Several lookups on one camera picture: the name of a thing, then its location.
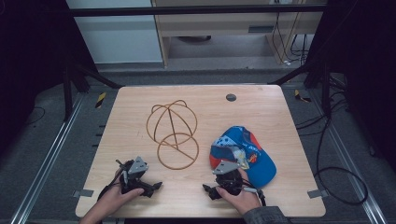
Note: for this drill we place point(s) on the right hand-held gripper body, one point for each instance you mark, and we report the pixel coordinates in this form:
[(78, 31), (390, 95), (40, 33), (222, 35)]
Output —
[(229, 175)]

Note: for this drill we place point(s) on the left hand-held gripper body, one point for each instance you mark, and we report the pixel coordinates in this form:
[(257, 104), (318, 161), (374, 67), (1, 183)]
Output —
[(138, 166)]

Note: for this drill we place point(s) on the blue baseball cap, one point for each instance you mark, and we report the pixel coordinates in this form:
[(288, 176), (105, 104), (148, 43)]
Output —
[(249, 155)]

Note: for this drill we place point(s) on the person's right hand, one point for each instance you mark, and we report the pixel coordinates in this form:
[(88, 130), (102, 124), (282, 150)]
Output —
[(241, 200)]

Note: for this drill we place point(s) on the person's left hand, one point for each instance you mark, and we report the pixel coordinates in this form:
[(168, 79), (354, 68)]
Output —
[(120, 199)]

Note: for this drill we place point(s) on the yellow black hazard tape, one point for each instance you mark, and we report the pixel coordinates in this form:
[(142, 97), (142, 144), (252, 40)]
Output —
[(100, 100), (301, 97)]

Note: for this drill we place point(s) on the black metal stand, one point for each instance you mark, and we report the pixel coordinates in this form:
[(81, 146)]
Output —
[(325, 87), (70, 90)]

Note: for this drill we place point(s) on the white cabinet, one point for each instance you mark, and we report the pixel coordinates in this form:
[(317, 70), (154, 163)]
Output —
[(118, 37)]

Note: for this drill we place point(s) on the light wooden desk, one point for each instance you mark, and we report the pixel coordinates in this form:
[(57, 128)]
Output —
[(218, 29)]

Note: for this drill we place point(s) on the black curtain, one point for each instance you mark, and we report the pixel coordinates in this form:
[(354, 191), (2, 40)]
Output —
[(367, 68), (28, 62)]

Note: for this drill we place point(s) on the grey metal table bracket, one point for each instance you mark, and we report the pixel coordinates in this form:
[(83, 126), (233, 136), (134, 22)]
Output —
[(83, 193), (317, 193)]

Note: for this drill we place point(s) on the aluminium floor rail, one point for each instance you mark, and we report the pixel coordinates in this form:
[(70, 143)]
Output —
[(348, 161), (46, 161)]

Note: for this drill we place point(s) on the black horizontal frame bar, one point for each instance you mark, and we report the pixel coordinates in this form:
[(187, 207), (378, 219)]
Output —
[(186, 10)]

